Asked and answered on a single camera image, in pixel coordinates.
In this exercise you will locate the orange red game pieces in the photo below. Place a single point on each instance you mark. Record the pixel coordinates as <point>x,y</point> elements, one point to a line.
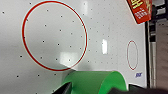
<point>141,10</point>

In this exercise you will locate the white-top wooden table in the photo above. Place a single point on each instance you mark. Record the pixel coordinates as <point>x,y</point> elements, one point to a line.
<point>50,40</point>

